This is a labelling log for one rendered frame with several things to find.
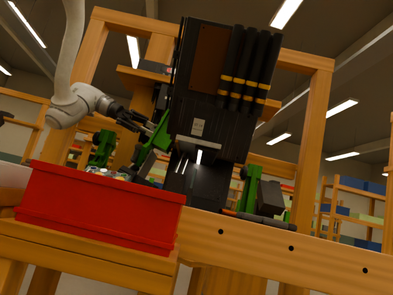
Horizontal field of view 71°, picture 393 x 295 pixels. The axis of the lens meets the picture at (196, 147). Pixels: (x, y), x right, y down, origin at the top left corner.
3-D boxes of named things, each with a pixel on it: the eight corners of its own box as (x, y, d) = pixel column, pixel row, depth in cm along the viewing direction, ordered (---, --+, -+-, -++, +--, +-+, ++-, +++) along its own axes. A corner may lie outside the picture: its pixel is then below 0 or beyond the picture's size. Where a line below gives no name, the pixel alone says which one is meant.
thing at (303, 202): (309, 239, 141) (333, 72, 162) (34, 173, 145) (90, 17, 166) (302, 237, 150) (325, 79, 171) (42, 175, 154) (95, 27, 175)
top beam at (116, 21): (333, 72, 162) (335, 59, 164) (89, 17, 166) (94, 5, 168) (326, 79, 171) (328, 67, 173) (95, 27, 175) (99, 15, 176)
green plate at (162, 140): (159, 160, 110) (184, 116, 115) (142, 151, 111) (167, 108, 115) (162, 165, 122) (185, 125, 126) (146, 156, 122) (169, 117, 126)
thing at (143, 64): (162, 74, 151) (165, 63, 153) (135, 68, 152) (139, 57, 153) (163, 80, 158) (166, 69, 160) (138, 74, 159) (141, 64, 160)
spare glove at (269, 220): (282, 229, 97) (283, 222, 98) (299, 233, 87) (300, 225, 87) (230, 216, 94) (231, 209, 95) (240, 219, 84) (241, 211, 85)
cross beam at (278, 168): (294, 179, 157) (296, 164, 159) (76, 128, 160) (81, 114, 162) (290, 180, 162) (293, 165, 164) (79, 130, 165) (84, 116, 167)
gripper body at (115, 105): (108, 105, 120) (126, 115, 120) (119, 99, 127) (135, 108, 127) (105, 119, 124) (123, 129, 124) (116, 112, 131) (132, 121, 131)
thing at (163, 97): (186, 115, 143) (192, 89, 146) (154, 107, 143) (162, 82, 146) (186, 122, 155) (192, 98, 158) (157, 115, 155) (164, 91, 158)
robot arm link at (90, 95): (107, 107, 134) (90, 120, 124) (80, 93, 135) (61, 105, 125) (109, 89, 127) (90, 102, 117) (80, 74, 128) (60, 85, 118)
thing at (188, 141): (219, 153, 94) (221, 144, 94) (174, 142, 94) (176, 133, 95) (211, 168, 132) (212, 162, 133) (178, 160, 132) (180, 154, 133)
